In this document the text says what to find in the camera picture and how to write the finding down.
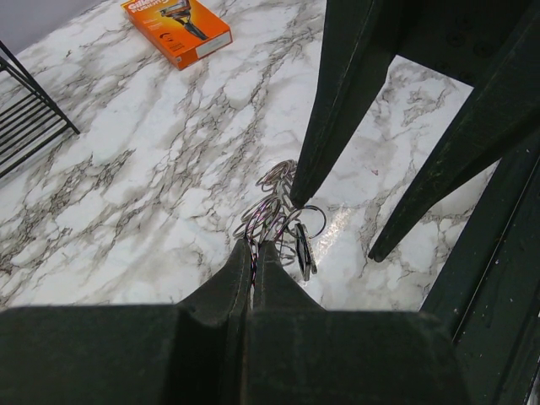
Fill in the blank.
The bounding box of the black key tag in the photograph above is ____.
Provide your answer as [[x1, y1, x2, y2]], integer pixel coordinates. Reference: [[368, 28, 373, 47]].
[[294, 223, 317, 282]]

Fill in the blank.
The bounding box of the black wire shelf rack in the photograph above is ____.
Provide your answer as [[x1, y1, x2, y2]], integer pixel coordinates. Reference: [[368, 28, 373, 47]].
[[1, 45, 80, 178]]

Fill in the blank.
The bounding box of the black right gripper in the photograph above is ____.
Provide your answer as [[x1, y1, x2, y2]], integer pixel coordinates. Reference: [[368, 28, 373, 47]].
[[290, 0, 539, 261]]

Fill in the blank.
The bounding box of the orange razor box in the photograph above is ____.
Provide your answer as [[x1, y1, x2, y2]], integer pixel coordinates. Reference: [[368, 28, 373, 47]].
[[121, 0, 233, 70]]

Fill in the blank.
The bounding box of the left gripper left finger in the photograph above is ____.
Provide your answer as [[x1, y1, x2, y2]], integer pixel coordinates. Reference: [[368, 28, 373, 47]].
[[1, 240, 251, 404]]

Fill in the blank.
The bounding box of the silver disc keyring holder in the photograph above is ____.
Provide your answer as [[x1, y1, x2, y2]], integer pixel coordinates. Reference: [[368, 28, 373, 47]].
[[233, 159, 327, 278]]

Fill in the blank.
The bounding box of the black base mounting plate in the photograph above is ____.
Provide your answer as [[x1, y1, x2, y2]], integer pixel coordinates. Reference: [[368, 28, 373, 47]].
[[421, 135, 539, 404]]

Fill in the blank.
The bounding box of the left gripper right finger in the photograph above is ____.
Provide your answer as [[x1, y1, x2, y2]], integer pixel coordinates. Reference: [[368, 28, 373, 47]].
[[241, 244, 468, 404]]

